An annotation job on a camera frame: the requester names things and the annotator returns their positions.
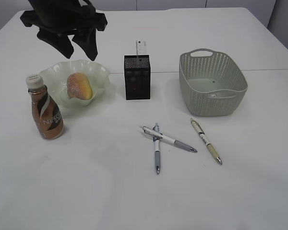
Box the blue patterned pen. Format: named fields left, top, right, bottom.
left=153, top=137, right=161, bottom=174

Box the green plastic woven basket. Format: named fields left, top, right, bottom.
left=179, top=48, right=248, bottom=117

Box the white grey ballpoint pen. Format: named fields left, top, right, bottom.
left=140, top=126, right=197, bottom=153

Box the frosted green wavy plate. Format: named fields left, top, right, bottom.
left=39, top=59, right=110, bottom=108

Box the brown coffee bottle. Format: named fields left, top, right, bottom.
left=25, top=74, right=64, bottom=139

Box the black mesh pen holder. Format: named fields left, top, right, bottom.
left=124, top=55, right=151, bottom=100

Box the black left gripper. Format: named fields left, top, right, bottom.
left=20, top=0, right=108, bottom=61

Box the yellow bread roll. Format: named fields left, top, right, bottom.
left=67, top=72, right=93, bottom=100

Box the cream ballpoint pen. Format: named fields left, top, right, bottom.
left=190, top=118, right=223, bottom=165

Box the clear plastic ruler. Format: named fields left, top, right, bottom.
left=136, top=40, right=147, bottom=55

